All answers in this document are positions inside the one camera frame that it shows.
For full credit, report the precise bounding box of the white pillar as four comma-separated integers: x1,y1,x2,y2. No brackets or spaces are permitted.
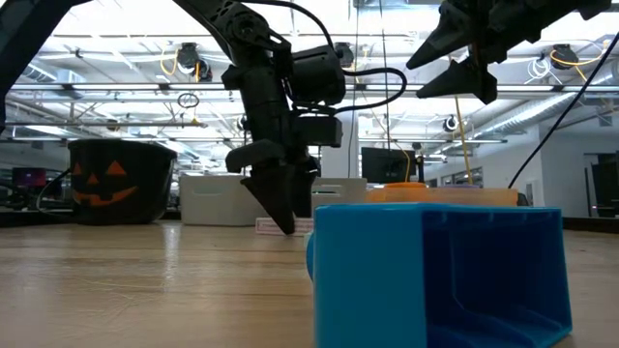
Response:
321,99,360,180

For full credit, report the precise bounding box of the dark monitor with red screen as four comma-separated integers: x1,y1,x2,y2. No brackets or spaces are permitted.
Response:
12,167,48,189

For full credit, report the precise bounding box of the silver ventilation duct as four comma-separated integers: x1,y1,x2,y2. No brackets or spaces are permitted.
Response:
471,92,579,141

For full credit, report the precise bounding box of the black equipment cabinet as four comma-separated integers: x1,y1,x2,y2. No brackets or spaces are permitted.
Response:
588,152,619,218

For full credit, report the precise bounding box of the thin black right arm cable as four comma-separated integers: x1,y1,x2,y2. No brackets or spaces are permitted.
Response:
507,31,619,190

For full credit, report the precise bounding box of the black computer monitor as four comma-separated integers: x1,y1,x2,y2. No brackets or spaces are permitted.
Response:
361,147,418,187

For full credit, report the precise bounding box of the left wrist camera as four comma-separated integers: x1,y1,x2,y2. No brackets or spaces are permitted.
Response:
294,115,344,149

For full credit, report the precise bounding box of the large light blue block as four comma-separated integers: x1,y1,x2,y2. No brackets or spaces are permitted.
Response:
305,202,575,348

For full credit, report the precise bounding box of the pink playing card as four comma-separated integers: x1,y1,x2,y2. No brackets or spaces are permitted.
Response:
254,217,315,237

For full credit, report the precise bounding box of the grey plastic storage bin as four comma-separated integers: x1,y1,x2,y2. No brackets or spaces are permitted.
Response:
179,174,272,227
310,177,368,207

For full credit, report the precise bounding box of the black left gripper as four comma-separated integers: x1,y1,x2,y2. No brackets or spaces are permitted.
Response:
221,62,321,237

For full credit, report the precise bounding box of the yellow power cable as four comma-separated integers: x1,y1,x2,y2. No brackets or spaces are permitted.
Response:
453,95,474,186

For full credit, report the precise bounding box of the black jack-o-lantern bucket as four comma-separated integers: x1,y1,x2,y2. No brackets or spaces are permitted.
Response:
35,138,179,226

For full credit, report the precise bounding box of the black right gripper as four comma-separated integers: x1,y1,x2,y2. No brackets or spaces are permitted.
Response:
405,0,589,105

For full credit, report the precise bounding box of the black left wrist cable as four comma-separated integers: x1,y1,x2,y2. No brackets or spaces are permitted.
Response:
241,0,409,117

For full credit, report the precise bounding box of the orange plastic storage bin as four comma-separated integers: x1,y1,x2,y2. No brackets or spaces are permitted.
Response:
366,182,518,208

